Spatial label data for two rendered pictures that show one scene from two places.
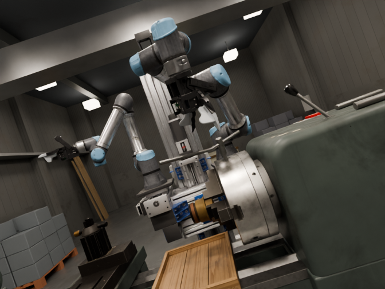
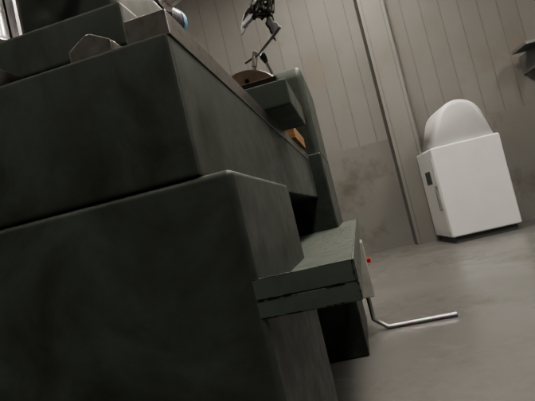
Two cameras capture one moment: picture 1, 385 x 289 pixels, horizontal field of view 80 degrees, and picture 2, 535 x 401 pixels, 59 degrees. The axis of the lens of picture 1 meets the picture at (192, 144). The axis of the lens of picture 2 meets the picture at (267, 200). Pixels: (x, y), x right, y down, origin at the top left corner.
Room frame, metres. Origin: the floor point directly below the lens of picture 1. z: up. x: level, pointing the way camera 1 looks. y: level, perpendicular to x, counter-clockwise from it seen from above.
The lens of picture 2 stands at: (0.67, 1.79, 0.61)
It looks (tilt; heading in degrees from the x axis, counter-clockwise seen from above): 3 degrees up; 276
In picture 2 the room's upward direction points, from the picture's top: 13 degrees counter-clockwise
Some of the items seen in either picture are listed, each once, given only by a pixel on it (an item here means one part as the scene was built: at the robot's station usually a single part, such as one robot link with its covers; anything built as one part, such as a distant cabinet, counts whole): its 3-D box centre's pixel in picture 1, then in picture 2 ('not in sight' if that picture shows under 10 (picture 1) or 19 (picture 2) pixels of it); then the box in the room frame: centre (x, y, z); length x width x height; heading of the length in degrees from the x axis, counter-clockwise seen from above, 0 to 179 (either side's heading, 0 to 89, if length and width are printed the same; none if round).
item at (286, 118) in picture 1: (280, 135); not in sight; (7.49, -2.79, 0.67); 1.35 x 0.91 x 1.34; 92
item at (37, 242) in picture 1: (31, 245); not in sight; (4.31, 3.49, 0.60); 1.21 x 0.81 x 1.20; 2
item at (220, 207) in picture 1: (223, 210); not in sight; (0.77, -0.02, 1.08); 0.12 x 0.11 x 0.05; 176
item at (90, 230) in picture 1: (90, 229); not in sight; (0.98, 0.53, 1.14); 0.08 x 0.08 x 0.03
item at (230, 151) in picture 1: (226, 151); not in sight; (1.48, -0.19, 1.21); 0.15 x 0.15 x 0.10
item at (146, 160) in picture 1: (147, 161); not in sight; (1.47, 0.31, 1.33); 0.13 x 0.12 x 0.14; 23
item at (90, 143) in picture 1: (93, 143); not in sight; (1.48, 0.60, 1.56); 0.11 x 0.08 x 0.09; 113
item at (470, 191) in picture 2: not in sight; (459, 170); (-0.86, -3.51, 0.72); 0.73 x 0.64 x 1.44; 2
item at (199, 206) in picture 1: (203, 209); not in sight; (0.86, 0.05, 1.08); 0.09 x 0.09 x 0.09; 86
